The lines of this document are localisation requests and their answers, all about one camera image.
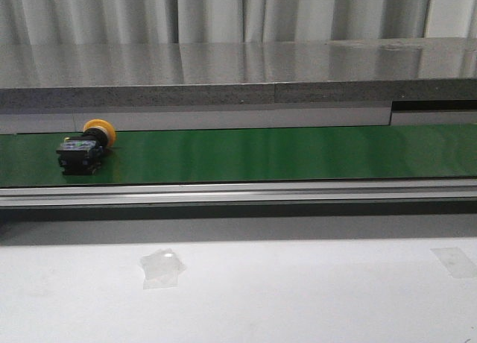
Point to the clear tape patch right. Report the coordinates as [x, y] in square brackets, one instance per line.
[457, 263]

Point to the clear tape patch left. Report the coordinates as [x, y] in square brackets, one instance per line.
[162, 269]

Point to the grey conveyor rear guide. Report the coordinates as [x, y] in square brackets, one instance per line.
[211, 116]

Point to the yellow push button switch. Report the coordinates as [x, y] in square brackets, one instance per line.
[82, 155]

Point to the clear tape patch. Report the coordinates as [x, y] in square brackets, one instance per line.
[457, 263]
[162, 269]

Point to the white pleated curtain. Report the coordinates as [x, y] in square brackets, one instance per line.
[41, 22]

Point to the green conveyor belt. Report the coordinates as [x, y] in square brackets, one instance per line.
[251, 155]

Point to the aluminium conveyor front rail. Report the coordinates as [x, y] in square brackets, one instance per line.
[321, 191]

